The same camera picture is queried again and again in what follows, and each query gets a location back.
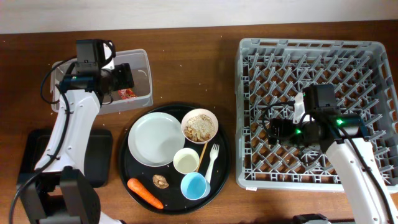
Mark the light blue cup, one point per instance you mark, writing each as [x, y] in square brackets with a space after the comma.
[194, 186]

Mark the red snack wrapper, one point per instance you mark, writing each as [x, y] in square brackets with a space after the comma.
[126, 94]

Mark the pale grey plate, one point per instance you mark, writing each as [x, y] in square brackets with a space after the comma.
[154, 139]

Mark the brown walnut shell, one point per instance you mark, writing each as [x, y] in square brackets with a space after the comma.
[160, 181]

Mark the white plastic fork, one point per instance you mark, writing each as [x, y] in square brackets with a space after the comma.
[213, 156]

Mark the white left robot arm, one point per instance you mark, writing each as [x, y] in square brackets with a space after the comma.
[58, 190]

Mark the white paper cup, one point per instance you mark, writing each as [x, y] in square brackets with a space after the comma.
[186, 160]

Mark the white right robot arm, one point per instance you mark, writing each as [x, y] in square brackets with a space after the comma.
[318, 124]

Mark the wooden chopstick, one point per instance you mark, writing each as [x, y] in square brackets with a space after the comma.
[201, 156]

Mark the rectangular black tray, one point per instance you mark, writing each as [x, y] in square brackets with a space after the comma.
[97, 157]

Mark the round black tray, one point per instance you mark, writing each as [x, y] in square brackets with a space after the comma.
[172, 198]

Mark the pink bowl with food scraps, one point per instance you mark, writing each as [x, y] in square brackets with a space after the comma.
[199, 126]

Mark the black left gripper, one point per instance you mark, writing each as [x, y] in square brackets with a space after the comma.
[125, 78]

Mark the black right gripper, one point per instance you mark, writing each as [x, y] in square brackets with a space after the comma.
[285, 126]

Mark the clear plastic waste bin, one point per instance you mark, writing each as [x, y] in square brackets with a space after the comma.
[141, 75]

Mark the orange carrot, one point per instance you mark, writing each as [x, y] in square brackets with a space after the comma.
[137, 187]

